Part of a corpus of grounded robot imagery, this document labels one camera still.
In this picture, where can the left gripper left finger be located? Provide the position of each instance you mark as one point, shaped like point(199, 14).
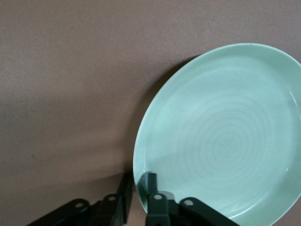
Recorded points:
point(110, 212)

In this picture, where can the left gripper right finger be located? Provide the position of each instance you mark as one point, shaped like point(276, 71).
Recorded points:
point(164, 212)

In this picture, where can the pale green plate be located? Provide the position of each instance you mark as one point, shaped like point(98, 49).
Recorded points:
point(223, 131)

